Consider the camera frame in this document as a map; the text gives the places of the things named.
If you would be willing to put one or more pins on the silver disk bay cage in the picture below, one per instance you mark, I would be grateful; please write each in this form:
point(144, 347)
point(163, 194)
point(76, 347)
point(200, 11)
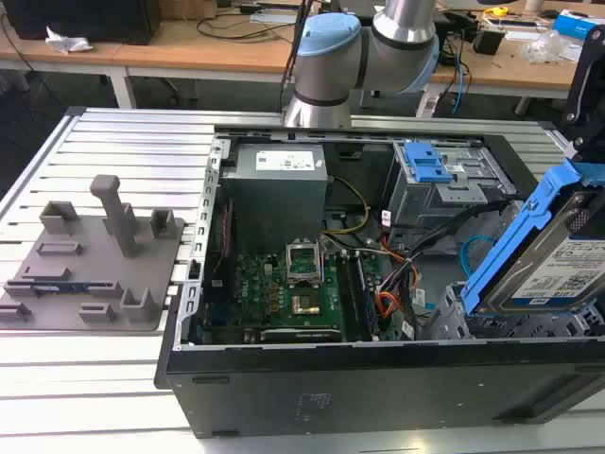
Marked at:
point(449, 317)

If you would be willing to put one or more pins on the white label tag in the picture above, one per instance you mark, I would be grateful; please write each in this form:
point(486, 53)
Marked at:
point(386, 218)

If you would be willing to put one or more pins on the yellow tape measure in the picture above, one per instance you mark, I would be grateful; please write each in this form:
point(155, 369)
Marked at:
point(495, 11)

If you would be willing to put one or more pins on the white crumpled paper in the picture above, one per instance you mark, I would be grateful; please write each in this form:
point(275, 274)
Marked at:
point(68, 41)

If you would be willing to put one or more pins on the grey parts rack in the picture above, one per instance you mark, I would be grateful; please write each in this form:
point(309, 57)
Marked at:
point(94, 265)

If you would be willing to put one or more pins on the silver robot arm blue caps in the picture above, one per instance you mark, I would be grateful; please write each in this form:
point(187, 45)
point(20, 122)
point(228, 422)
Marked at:
point(331, 61)

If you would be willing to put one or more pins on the blue plastic latch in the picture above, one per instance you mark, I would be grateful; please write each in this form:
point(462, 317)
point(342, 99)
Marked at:
point(427, 165)

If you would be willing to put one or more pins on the green motherboard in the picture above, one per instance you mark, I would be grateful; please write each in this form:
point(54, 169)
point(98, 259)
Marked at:
point(260, 293)

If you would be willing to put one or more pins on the wooden desk white legs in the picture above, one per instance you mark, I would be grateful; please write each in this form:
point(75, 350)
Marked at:
point(189, 54)
point(510, 71)

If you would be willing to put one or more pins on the black graphics card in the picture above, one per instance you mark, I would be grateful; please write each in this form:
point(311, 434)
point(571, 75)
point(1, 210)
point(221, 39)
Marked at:
point(298, 335)

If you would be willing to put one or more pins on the silver optical drive cage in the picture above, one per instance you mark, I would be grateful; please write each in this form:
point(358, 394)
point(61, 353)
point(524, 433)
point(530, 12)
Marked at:
point(425, 203)

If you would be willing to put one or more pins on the black RAM slot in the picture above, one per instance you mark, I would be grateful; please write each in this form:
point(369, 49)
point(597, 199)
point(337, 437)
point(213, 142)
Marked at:
point(347, 298)
point(366, 298)

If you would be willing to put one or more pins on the blue cardboard box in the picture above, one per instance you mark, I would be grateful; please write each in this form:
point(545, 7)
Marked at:
point(572, 23)

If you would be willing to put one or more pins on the hard disk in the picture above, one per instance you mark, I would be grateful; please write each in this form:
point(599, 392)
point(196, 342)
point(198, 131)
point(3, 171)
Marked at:
point(543, 269)

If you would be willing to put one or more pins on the clear plastic bag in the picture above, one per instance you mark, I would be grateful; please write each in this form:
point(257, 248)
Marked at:
point(548, 47)

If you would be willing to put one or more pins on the white power strip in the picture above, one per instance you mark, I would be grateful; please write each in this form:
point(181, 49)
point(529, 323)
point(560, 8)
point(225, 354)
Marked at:
point(427, 106)

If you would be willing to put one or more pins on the large black box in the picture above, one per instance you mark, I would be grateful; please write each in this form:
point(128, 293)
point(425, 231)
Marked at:
point(85, 21)

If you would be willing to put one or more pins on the small black box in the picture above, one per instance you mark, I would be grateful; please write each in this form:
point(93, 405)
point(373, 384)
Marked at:
point(487, 41)

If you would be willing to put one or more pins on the grey power supply unit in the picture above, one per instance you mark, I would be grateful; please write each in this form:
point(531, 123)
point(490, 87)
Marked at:
point(274, 198)

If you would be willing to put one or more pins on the black open PC case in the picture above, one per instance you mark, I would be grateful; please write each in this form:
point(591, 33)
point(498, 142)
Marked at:
point(331, 392)

